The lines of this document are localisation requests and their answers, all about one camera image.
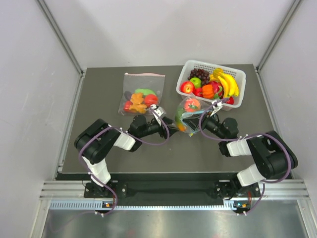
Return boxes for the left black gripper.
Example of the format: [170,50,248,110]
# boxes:
[139,116,179,138]

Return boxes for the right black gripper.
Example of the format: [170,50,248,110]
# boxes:
[183,108,227,140]

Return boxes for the blue-zip clear bag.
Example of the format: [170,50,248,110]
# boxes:
[174,96,209,137]

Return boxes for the orange green fake mango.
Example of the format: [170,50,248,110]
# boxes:
[175,107,186,132]

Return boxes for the fake peach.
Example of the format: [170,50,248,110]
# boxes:
[184,98,201,113]

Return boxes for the orange fake pumpkin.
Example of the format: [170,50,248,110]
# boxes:
[202,84,214,100]

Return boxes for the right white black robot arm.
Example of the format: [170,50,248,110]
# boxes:
[180,111,298,196]

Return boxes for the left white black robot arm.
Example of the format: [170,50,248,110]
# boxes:
[74,115,178,197]

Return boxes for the red fake tomato in bag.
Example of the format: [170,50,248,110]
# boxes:
[144,94,159,108]

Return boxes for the red fake apple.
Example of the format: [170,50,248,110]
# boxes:
[180,81,195,94]

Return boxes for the pink fake dragon fruit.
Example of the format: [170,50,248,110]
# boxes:
[210,81,223,99]

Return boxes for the red fake strawberry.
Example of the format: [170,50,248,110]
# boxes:
[225,97,234,105]

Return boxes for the green fake apple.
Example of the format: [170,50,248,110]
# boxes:
[190,77,202,89]

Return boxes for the orange fake ginger in bag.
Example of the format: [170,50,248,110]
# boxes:
[130,93,147,114]

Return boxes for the green fake pepper in bag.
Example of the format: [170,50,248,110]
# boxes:
[134,89,156,96]

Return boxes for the yellow fake banana bunch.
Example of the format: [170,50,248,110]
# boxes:
[210,68,239,98]

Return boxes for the small red fake chili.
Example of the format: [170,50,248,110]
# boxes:
[123,101,133,113]

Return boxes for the purple fake grapes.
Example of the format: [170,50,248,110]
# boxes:
[187,68,210,87]

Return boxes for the pink-zip clear bag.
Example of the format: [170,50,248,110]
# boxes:
[118,73,165,115]

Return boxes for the white plastic basket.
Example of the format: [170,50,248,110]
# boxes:
[176,60,246,111]

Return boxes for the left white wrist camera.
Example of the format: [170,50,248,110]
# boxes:
[150,104,166,120]

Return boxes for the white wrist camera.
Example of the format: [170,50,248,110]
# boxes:
[150,104,166,120]
[210,98,231,111]

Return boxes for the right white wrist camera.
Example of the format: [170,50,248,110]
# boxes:
[210,98,231,111]

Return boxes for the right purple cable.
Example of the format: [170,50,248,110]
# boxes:
[199,98,292,216]

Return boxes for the purple cable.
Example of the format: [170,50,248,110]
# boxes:
[78,108,171,216]
[199,98,292,216]

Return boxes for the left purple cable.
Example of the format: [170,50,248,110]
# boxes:
[78,108,171,216]

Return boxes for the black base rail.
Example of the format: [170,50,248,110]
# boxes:
[84,173,252,200]

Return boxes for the slotted cable duct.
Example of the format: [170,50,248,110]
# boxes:
[49,200,247,211]

